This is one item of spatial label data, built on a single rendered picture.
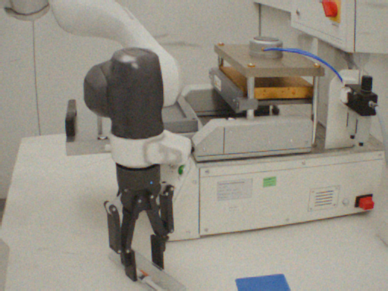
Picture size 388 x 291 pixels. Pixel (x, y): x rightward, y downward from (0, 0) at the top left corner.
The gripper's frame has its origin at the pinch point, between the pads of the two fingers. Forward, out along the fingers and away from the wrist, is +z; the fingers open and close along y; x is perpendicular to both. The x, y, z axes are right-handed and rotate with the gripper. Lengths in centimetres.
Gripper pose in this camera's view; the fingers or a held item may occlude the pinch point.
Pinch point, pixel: (143, 260)
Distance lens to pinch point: 93.7
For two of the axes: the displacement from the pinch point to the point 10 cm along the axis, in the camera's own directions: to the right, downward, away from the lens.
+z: 0.0, 9.3, 3.7
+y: -7.6, 2.4, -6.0
